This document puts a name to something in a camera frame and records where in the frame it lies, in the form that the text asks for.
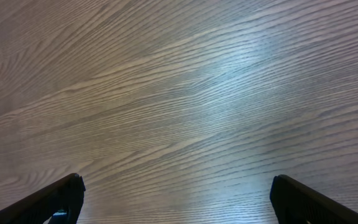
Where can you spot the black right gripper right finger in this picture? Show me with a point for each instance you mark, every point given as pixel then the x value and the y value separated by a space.
pixel 294 203

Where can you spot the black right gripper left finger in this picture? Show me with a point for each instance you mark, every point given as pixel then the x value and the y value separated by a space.
pixel 59 202

